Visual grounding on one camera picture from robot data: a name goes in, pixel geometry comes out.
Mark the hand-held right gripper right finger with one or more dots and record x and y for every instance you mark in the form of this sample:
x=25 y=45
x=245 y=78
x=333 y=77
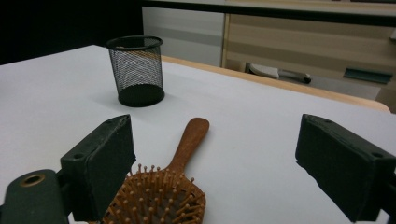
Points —
x=342 y=168

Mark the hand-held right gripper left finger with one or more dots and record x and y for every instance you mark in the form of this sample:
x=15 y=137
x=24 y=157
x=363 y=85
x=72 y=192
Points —
x=102 y=161

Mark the black mesh pen holder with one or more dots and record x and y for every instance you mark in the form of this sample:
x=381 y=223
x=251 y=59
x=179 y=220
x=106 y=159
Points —
x=140 y=96

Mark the wooden paddle hairbrush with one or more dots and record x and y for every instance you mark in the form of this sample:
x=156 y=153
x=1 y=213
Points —
x=188 y=146

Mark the grey chair base leg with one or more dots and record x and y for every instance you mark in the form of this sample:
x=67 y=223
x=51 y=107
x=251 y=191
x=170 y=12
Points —
x=267 y=71

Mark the light wooden desk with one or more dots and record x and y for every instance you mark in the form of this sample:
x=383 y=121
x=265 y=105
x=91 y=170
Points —
x=311 y=43

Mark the black curtain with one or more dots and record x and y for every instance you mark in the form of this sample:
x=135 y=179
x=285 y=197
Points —
x=62 y=25

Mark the white cabinet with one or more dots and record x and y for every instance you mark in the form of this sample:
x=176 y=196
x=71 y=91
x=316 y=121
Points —
x=183 y=34

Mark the black horizontal frame bar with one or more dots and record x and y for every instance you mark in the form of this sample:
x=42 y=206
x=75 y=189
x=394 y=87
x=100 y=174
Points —
x=280 y=13

